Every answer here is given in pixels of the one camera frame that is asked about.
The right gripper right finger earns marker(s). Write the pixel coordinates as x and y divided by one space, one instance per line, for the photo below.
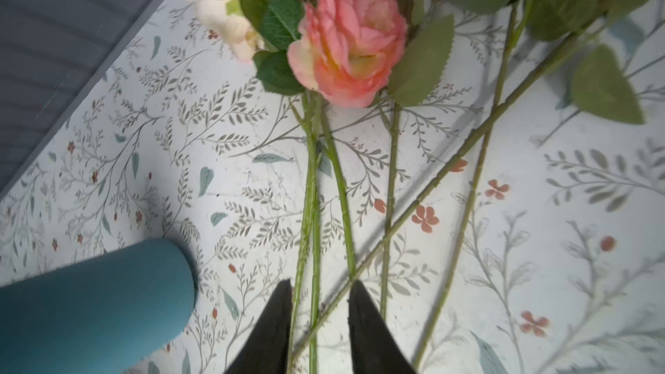
371 337

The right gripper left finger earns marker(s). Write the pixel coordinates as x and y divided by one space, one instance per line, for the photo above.
267 347

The teal ceramic vase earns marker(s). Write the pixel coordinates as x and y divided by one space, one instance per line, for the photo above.
101 315

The peach pink peony stem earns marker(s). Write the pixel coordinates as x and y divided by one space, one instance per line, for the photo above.
348 54

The pink peony flower bunch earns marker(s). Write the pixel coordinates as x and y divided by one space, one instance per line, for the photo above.
541 35

